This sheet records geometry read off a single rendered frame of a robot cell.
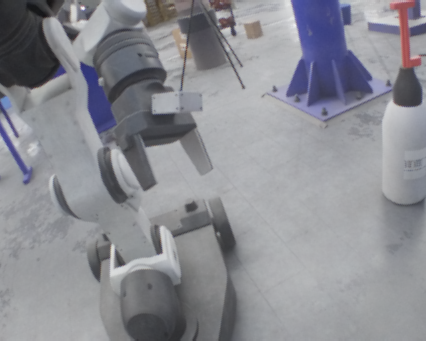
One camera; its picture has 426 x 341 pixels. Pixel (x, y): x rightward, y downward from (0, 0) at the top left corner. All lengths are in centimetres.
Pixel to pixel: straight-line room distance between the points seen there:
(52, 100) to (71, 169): 16
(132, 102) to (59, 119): 35
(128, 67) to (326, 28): 187
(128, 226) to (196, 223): 38
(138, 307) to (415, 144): 105
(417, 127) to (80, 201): 109
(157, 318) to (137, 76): 58
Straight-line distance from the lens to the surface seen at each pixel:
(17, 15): 65
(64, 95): 73
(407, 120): 125
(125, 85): 44
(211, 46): 378
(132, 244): 98
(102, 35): 48
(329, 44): 224
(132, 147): 38
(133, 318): 84
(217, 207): 126
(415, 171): 135
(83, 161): 75
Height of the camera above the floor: 96
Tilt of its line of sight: 33 degrees down
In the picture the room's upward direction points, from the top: 19 degrees counter-clockwise
